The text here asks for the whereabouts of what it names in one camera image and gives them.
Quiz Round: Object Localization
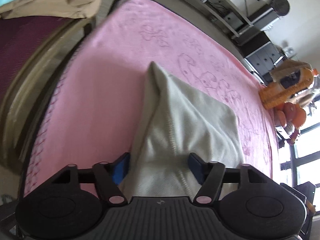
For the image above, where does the beige fleece coat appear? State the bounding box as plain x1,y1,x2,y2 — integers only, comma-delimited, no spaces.
270,59,312,82

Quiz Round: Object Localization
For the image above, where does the dark drawer cabinet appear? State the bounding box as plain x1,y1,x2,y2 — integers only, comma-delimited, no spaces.
240,32,284,77

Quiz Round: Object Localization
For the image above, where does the metal tv stand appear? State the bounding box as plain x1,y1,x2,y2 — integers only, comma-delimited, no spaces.
182,0,252,39

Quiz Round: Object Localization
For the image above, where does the tan cloth on chair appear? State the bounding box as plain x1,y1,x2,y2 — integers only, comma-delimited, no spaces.
1,0,101,19

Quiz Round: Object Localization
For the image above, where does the pink dog-print towel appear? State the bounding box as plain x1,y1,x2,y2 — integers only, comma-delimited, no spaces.
23,0,280,194

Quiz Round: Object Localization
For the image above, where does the maroon banquet chair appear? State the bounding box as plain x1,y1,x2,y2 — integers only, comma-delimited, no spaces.
1,16,97,174

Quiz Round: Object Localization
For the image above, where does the beige garment with navy trim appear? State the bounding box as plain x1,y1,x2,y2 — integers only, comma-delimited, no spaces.
120,62,244,198

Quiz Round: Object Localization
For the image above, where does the orange juice bottle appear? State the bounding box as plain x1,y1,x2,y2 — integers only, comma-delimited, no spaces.
259,68,318,110

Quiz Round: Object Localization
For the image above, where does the pink dragon fruit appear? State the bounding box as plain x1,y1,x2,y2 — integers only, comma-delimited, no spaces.
287,129,300,145

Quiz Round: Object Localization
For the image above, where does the upper red apple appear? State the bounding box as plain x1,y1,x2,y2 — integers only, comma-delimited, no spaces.
283,102,296,121

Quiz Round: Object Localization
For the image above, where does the large orange citrus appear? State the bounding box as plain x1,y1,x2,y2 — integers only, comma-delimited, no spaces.
291,104,306,128

